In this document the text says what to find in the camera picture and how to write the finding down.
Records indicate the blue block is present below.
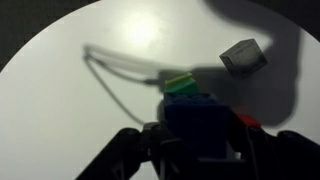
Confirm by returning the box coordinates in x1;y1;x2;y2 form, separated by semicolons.
163;93;231;159

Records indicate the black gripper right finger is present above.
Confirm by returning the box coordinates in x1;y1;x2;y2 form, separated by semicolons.
227;113;267;180

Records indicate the orange block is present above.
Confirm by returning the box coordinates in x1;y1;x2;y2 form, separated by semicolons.
238;114;261;128

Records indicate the round white table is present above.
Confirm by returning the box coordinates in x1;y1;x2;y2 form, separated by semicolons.
0;0;320;180

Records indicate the green block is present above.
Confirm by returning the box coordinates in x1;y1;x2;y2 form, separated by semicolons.
164;79;199;93

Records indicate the grey block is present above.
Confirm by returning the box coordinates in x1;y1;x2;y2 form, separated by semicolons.
220;39;268;79

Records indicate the yellow-green block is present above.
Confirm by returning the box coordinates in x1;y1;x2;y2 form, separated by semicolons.
165;72;192;86

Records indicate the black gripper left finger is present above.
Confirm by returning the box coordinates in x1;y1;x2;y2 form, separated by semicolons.
142;122;198;180

